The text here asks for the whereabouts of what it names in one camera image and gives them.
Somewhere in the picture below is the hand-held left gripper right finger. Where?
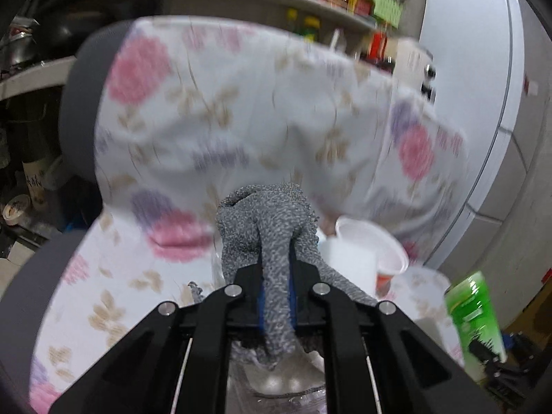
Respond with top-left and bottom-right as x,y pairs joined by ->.
288,246 -> 503,414

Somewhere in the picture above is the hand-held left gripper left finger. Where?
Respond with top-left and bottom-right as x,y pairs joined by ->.
49,265 -> 266,414

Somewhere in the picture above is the clear plastic food container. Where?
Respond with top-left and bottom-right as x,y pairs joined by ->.
210,259 -> 327,414

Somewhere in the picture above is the grey knitted glove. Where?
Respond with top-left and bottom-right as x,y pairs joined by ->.
214,184 -> 378,369

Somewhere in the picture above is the white and orange paper cup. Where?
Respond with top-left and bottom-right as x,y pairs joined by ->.
319,218 -> 410,298

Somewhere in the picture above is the green can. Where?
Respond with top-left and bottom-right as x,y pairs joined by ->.
444,271 -> 509,365

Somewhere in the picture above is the floral printed cloth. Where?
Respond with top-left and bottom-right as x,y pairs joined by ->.
28,16 -> 471,414

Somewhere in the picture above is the white jar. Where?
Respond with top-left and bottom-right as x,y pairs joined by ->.
22,157 -> 49,211

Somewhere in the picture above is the small patterned bowl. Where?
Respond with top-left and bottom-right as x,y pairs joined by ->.
2,194 -> 33,226

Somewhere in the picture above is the white rice cooker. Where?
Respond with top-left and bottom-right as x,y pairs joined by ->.
394,38 -> 438,105

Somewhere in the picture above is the red-label jar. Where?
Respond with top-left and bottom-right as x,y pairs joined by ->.
368,31 -> 391,62

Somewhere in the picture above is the grey chair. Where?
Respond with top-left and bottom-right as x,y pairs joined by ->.
0,21 -> 130,414

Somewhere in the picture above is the white refrigerator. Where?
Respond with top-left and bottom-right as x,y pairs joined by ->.
416,0 -> 540,270

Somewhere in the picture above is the green plastic basket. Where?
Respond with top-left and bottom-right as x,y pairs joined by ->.
373,0 -> 407,27

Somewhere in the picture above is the grey counter ledge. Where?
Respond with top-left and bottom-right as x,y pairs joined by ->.
0,55 -> 77,101

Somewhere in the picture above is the black pan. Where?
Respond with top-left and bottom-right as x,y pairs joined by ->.
6,14 -> 85,66

